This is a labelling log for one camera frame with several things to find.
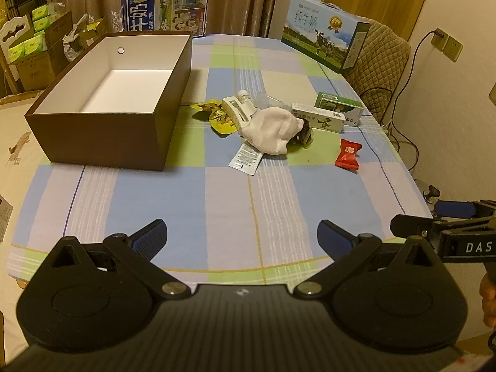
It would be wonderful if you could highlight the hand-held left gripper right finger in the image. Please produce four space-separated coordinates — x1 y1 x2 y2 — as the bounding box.
292 219 443 300

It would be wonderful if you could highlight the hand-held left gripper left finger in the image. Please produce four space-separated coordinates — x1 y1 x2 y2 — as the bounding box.
51 219 192 300

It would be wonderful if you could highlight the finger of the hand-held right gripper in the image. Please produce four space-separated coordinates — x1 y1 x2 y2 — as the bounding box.
390 214 447 240
432 200 480 220

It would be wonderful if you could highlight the red candy packet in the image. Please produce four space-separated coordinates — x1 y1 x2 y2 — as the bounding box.
335 138 363 171

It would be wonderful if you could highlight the dark shiny packet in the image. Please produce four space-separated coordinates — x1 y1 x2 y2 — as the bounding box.
292 118 314 148

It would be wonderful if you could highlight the brown cardboard box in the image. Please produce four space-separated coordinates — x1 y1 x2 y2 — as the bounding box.
24 30 193 172

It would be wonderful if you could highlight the white sachet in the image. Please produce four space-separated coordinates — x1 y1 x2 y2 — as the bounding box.
228 142 264 176

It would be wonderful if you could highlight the white medicine box green print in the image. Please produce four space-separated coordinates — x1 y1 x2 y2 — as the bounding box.
290 103 346 133

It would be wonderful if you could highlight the white sock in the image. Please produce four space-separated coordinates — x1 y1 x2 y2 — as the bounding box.
241 106 305 156

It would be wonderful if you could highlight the person's right hand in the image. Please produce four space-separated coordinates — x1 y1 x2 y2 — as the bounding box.
480 273 496 328

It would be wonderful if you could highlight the checked tablecloth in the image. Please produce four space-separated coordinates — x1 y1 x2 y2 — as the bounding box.
7 33 435 291

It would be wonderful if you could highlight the printed leaflet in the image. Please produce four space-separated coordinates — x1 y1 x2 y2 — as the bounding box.
0 196 14 241

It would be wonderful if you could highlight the clear plastic wrapper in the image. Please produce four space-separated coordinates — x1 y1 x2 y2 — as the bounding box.
254 93 293 115

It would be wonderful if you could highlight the large flat white carton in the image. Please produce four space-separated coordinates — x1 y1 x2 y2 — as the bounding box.
0 91 51 241

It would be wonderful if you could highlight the chair with quilted cover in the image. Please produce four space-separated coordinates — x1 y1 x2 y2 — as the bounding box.
343 19 411 119

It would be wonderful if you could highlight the open carton with white flap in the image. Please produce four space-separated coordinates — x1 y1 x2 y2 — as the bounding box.
0 15 59 91

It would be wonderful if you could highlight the light blue milk carton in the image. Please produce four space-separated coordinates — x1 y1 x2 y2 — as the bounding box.
281 0 372 74

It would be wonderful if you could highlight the crumpled plastic bag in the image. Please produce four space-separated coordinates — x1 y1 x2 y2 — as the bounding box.
62 13 109 63

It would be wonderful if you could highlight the brown cardboard carton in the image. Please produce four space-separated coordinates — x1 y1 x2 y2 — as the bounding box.
31 8 74 72

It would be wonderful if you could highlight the dark blue milk carton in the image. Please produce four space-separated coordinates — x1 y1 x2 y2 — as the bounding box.
120 0 211 38

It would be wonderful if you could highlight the black charger cable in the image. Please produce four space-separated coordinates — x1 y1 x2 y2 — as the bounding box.
387 31 438 163

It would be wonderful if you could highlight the wall socket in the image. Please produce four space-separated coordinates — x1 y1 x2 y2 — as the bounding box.
432 31 463 63

